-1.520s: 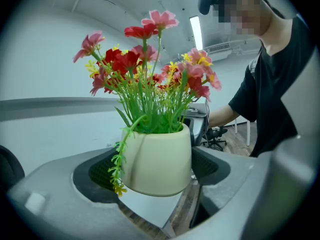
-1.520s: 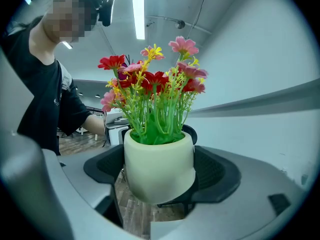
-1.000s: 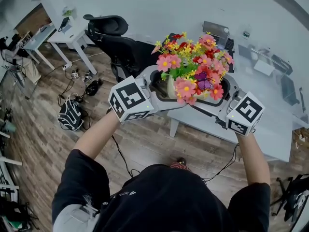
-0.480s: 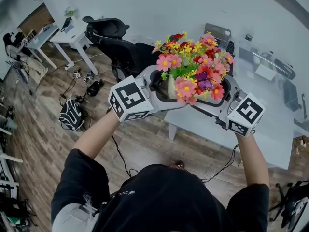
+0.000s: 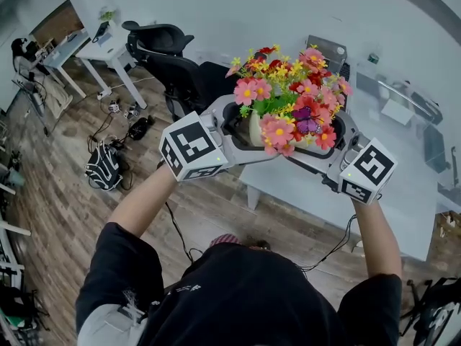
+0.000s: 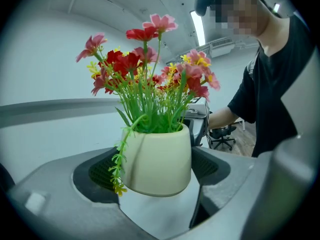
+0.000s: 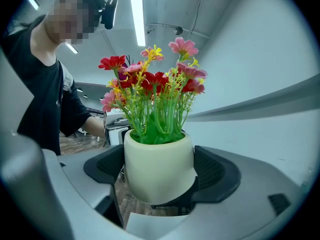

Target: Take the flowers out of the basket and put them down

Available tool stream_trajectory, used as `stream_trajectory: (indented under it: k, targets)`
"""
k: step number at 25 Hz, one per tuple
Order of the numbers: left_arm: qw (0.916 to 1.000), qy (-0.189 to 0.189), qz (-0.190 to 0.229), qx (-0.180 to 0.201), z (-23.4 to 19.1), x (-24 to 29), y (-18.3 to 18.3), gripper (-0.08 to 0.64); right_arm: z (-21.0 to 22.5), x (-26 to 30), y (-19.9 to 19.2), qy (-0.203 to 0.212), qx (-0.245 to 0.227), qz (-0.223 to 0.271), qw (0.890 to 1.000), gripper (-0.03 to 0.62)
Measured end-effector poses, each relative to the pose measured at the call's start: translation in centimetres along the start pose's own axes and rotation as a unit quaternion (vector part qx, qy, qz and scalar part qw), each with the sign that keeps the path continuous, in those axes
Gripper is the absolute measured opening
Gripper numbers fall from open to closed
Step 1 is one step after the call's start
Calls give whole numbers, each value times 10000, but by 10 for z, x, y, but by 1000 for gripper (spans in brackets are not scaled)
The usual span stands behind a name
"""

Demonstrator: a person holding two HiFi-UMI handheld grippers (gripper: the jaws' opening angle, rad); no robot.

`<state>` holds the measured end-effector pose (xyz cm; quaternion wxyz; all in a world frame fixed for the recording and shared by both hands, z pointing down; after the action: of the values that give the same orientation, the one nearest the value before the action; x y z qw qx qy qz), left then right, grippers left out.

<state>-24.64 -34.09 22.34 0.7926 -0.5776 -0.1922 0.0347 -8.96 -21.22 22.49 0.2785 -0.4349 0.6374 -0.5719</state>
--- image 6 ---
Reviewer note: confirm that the person's black head camera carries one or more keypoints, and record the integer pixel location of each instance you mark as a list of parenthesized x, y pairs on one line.
[(201, 1)]

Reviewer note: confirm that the white ceiling air conditioner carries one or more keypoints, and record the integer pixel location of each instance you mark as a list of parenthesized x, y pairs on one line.
[(221, 47)]

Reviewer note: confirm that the colourful flowers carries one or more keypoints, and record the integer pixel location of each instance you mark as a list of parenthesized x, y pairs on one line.
[(160, 159)]

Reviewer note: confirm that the person's head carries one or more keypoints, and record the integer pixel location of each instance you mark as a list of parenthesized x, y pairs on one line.
[(272, 29)]

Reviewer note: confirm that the grey shoulder pack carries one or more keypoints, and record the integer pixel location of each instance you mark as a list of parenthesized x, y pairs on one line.
[(250, 69)]

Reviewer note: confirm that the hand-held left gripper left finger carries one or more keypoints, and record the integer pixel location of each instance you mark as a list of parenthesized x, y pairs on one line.
[(62, 209)]

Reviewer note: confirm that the person's right forearm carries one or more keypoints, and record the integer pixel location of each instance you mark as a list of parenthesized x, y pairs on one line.
[(222, 117)]

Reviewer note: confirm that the long ceiling light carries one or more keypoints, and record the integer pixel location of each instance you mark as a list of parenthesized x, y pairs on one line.
[(198, 29), (276, 7)]

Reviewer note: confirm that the person's black shirt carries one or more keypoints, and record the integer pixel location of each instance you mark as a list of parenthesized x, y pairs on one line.
[(275, 84)]

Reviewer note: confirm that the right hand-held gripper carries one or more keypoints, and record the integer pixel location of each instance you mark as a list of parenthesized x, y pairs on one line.
[(198, 109)]

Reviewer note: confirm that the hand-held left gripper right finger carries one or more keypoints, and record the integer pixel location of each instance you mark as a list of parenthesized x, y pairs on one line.
[(230, 196)]

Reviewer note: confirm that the black office chair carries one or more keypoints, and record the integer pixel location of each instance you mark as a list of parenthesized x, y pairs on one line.
[(222, 134)]

